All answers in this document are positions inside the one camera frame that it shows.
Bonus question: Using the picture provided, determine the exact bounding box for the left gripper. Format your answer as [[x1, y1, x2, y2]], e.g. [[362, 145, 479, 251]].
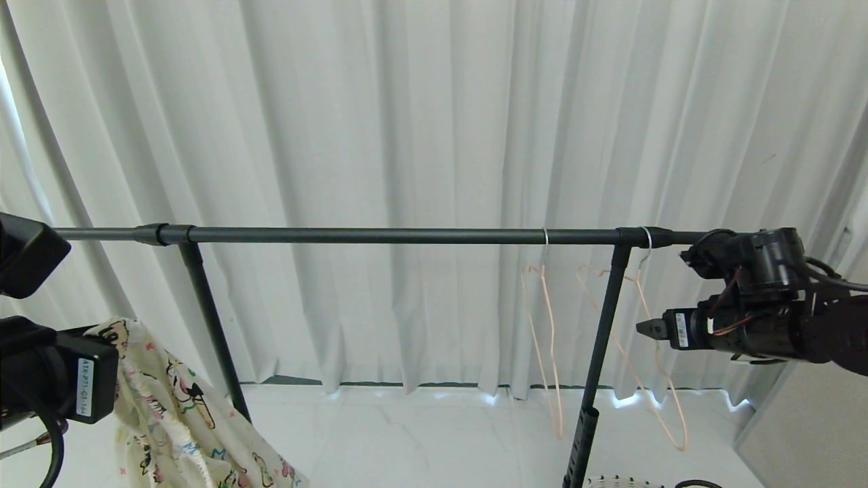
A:
[[0, 316, 120, 432]]

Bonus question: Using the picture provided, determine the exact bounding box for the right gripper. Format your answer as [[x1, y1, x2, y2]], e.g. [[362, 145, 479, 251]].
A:
[[661, 298, 812, 362]]

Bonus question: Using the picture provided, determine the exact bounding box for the cream printed garment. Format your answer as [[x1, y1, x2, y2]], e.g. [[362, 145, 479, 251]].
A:
[[81, 317, 309, 488]]

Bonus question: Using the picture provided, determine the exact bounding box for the pink clothes hanger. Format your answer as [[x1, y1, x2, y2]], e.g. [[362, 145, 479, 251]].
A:
[[521, 229, 566, 441], [576, 227, 690, 453]]

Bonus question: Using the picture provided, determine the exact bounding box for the white laundry basket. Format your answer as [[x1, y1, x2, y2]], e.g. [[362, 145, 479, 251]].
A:
[[587, 476, 725, 488]]

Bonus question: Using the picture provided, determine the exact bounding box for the black clothes rack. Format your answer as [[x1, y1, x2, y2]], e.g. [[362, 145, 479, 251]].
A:
[[53, 224, 713, 488]]

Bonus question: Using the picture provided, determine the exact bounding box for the white curtain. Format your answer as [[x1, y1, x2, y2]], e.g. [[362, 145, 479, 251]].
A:
[[0, 0, 868, 407]]

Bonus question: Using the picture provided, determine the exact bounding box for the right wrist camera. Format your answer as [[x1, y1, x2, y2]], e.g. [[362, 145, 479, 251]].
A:
[[680, 229, 750, 280]]

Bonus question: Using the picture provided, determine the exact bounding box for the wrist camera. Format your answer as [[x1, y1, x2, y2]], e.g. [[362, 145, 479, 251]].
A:
[[680, 229, 750, 280], [0, 212, 72, 300]]

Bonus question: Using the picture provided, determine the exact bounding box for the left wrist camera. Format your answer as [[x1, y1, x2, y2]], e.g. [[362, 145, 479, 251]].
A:
[[0, 212, 72, 300]]

